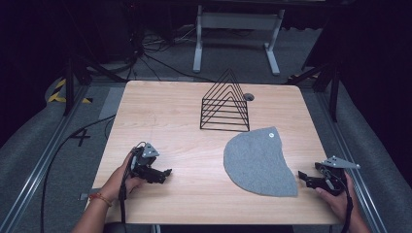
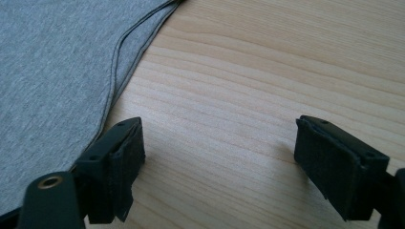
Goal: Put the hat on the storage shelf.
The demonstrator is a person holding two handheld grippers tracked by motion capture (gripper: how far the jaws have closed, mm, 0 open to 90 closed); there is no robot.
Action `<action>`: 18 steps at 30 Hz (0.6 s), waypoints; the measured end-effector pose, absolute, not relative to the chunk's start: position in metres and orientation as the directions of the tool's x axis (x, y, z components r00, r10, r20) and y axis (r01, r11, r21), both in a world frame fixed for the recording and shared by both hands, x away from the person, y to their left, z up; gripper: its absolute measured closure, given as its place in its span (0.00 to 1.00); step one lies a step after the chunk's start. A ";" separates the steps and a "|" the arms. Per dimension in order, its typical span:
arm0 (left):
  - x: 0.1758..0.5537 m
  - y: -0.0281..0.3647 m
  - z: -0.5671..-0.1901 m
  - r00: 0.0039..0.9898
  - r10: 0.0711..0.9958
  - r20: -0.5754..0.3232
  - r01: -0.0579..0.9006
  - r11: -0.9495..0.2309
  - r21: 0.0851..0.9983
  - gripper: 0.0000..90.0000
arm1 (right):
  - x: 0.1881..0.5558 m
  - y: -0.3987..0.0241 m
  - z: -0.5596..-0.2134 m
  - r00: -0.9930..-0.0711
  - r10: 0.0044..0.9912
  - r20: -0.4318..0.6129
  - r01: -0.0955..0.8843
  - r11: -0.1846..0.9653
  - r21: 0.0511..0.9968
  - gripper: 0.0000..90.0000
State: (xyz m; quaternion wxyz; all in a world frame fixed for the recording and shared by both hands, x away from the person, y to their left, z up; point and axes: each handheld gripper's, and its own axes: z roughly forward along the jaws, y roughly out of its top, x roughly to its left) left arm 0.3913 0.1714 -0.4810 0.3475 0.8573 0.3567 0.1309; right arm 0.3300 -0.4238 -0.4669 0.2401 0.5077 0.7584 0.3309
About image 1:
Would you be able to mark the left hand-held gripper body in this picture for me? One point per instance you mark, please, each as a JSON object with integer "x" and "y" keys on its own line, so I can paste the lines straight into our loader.
{"x": 144, "y": 161}

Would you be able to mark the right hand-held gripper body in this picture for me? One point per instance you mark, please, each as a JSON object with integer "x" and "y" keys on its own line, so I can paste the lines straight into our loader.
{"x": 333, "y": 174}

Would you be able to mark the grey felt piece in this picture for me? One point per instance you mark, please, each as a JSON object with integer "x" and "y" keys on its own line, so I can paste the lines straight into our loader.
{"x": 259, "y": 165}

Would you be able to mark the person's right hand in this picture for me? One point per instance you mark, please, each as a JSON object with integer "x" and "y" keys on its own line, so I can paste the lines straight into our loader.
{"x": 338, "y": 202}

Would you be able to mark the person's left hand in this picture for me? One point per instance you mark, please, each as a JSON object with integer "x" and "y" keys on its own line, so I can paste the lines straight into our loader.
{"x": 118, "y": 183}

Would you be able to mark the black tripod stand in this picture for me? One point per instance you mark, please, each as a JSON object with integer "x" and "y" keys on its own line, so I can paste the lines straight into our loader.
{"x": 330, "y": 81}
{"x": 69, "y": 81}

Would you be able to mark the yellow black floor tape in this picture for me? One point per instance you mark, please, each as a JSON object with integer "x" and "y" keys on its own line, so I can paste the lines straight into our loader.
{"x": 60, "y": 93}

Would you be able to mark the aluminium floor rail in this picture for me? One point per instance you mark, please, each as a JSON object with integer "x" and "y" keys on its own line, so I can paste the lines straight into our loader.
{"x": 39, "y": 168}
{"x": 353, "y": 155}

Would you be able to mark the white metal table frame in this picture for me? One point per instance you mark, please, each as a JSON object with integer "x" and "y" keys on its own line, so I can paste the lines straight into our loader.
{"x": 238, "y": 21}

